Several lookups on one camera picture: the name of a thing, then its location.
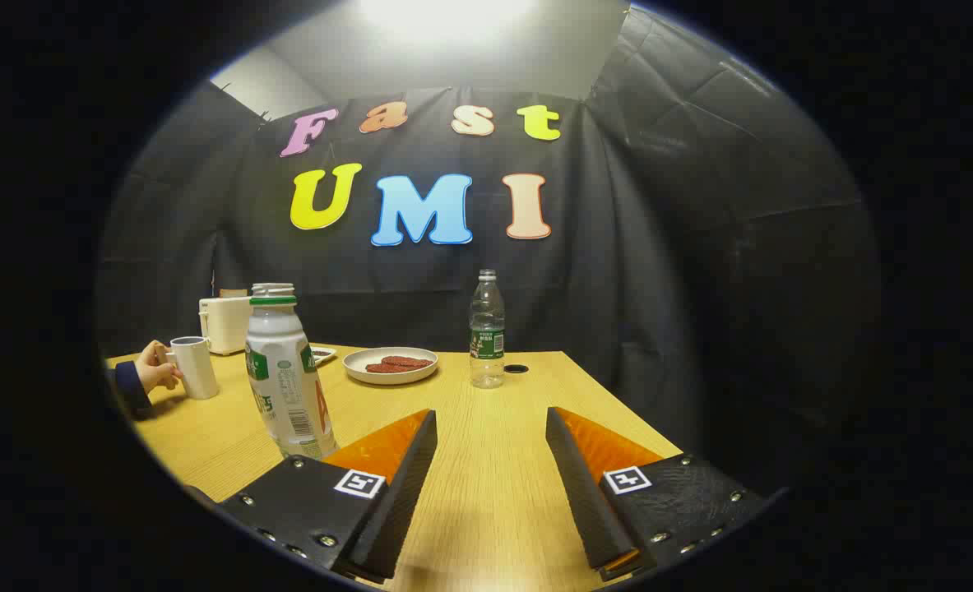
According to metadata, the white juice bottle green label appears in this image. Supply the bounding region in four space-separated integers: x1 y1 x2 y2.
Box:
245 283 339 461

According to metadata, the white cup wooden handle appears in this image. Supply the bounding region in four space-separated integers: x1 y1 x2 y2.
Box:
165 335 220 400

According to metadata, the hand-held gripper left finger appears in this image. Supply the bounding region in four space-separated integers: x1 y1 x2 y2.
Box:
219 409 438 585

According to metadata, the round white plate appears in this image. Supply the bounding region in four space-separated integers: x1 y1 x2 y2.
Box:
343 346 439 386

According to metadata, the wooden table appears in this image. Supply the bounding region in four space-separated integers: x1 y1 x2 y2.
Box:
106 349 684 592

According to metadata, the cream toaster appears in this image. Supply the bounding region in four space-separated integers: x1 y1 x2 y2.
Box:
198 289 253 356

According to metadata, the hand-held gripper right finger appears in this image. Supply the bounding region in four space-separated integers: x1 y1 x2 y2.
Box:
545 406 773 583

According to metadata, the clear plastic water bottle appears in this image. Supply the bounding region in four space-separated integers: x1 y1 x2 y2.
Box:
469 269 507 390

